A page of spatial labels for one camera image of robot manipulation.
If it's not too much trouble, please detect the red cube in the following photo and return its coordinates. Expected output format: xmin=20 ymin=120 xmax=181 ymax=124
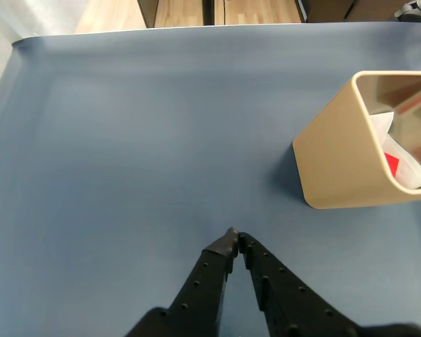
xmin=384 ymin=152 xmax=401 ymax=177

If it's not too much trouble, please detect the white tissue paper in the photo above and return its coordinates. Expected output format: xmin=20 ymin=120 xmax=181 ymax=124
xmin=368 ymin=111 xmax=421 ymax=191

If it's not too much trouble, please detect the dark wood side panel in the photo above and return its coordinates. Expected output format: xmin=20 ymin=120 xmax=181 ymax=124
xmin=136 ymin=0 xmax=159 ymax=29

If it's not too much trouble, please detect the beige square box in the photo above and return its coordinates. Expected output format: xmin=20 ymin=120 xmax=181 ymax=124
xmin=292 ymin=70 xmax=421 ymax=211

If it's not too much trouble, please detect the dark cabinet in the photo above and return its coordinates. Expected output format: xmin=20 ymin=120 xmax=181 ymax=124
xmin=295 ymin=0 xmax=356 ymax=23

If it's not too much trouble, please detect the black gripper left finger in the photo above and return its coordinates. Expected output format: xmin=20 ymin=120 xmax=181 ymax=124
xmin=164 ymin=226 xmax=240 ymax=314

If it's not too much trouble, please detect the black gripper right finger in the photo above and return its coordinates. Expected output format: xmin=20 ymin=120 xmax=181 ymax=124
xmin=237 ymin=231 xmax=364 ymax=337

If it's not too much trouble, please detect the black metal desk leg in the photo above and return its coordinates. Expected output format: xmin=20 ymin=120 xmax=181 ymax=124
xmin=201 ymin=0 xmax=217 ymax=27

